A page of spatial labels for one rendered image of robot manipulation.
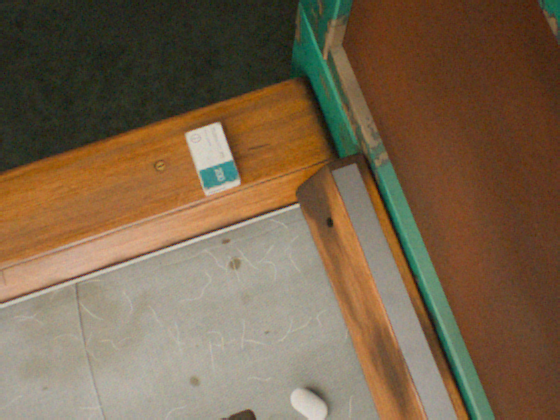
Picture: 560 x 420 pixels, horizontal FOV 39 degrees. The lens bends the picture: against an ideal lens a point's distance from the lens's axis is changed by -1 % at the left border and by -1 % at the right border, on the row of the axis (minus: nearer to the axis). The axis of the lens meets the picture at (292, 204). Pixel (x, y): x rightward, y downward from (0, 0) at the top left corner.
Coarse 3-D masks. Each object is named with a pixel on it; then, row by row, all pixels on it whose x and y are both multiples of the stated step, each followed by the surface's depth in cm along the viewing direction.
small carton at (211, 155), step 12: (192, 132) 75; (204, 132) 75; (216, 132) 75; (192, 144) 75; (204, 144) 75; (216, 144) 75; (192, 156) 75; (204, 156) 75; (216, 156) 75; (228, 156) 75; (204, 168) 74; (216, 168) 74; (228, 168) 75; (204, 180) 74; (216, 180) 74; (228, 180) 74; (204, 192) 75
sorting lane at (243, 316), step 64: (192, 256) 77; (256, 256) 77; (0, 320) 74; (64, 320) 75; (128, 320) 75; (192, 320) 75; (256, 320) 76; (320, 320) 76; (0, 384) 73; (64, 384) 73; (128, 384) 73; (192, 384) 74; (256, 384) 74; (320, 384) 74
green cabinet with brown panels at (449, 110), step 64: (320, 0) 66; (384, 0) 54; (448, 0) 44; (512, 0) 37; (384, 64) 59; (448, 64) 47; (512, 64) 39; (384, 128) 65; (448, 128) 51; (512, 128) 42; (384, 192) 66; (448, 192) 55; (512, 192) 44; (448, 256) 59; (512, 256) 48; (448, 320) 63; (512, 320) 51; (512, 384) 55
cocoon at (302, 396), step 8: (296, 392) 72; (304, 392) 72; (312, 392) 73; (296, 400) 72; (304, 400) 72; (312, 400) 72; (320, 400) 72; (296, 408) 72; (304, 408) 72; (312, 408) 72; (320, 408) 72; (312, 416) 72; (320, 416) 72
